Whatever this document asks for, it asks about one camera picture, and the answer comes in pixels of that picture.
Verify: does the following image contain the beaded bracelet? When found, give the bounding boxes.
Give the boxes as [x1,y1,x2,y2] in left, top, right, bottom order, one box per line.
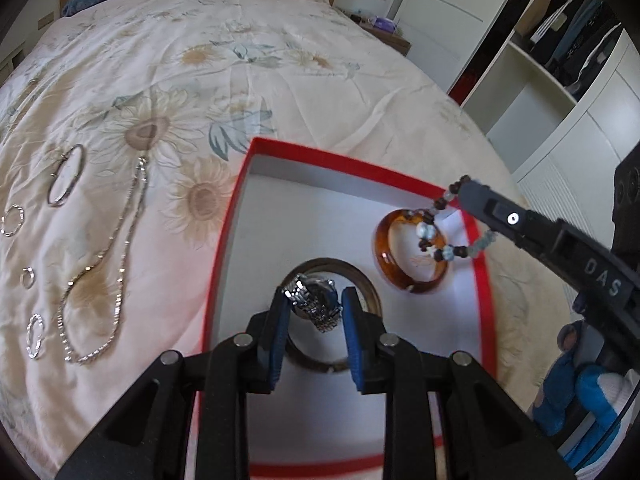
[415,175,501,263]

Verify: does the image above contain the twisted silver hoop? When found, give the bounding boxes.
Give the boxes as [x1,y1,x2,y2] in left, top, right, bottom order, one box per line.
[0,204,25,237]

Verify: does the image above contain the amber bangle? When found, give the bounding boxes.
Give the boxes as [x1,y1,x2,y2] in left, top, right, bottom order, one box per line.
[371,208,451,293]

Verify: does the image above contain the plain silver hoop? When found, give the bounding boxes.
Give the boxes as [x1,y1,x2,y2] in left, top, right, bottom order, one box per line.
[26,314,46,361]

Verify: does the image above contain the white wardrobe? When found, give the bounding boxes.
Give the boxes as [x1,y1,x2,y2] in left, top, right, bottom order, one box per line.
[387,0,640,261]

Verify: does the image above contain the silver chain necklace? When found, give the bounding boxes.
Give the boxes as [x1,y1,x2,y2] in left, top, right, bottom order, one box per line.
[58,156,148,365]

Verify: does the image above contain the blue white fabric item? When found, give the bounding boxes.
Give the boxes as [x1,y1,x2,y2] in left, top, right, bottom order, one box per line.
[532,320,631,461]

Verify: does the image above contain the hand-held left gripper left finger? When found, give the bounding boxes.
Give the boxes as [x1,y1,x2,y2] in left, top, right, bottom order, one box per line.
[55,285,296,480]

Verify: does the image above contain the red jewelry box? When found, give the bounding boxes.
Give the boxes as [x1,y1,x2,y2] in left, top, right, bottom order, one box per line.
[200,136,498,480]

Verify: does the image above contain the brown wooden bangle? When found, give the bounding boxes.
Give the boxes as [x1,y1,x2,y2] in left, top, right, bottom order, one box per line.
[277,257,383,373]

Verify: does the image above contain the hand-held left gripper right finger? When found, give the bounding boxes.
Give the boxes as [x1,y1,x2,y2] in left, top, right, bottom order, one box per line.
[341,287,576,480]

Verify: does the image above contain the silver wristwatch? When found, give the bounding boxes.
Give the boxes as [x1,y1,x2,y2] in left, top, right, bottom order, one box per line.
[281,273,346,333]

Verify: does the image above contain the hanging dark clothes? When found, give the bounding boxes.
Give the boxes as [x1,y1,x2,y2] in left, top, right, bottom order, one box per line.
[530,0,623,101]

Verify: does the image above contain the floral bed blanket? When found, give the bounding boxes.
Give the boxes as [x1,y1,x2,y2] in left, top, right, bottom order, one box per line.
[0,0,546,480]

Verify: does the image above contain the wooden nightstand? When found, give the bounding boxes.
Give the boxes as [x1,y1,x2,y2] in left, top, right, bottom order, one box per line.
[350,10,413,56]

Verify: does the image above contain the silver bangle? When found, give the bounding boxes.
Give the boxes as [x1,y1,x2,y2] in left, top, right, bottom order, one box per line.
[47,143,86,207]

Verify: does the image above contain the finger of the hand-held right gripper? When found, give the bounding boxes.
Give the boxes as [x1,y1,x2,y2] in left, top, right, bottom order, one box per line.
[457,180,632,311]

